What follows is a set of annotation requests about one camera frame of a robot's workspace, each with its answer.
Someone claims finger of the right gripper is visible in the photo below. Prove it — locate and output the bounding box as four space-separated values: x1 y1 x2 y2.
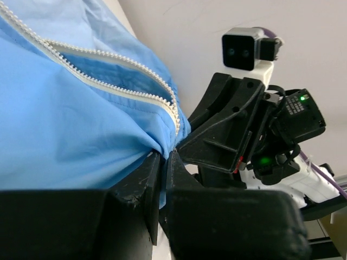
188 73 242 132
177 77 265 173

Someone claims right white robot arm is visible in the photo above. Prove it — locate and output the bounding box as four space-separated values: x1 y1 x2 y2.
177 73 346 221

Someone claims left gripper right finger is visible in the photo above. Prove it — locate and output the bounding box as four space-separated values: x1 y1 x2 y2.
159 151 311 259

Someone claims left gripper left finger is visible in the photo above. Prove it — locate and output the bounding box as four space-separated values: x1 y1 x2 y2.
1 152 162 259

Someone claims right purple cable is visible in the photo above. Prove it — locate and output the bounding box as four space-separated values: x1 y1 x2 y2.
252 26 347 200

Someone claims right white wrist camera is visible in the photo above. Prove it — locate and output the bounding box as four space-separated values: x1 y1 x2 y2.
221 27 285 87

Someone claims light blue hooded jacket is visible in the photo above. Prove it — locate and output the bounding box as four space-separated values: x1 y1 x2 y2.
0 0 192 211

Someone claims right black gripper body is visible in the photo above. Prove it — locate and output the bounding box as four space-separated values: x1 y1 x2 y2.
197 89 285 190

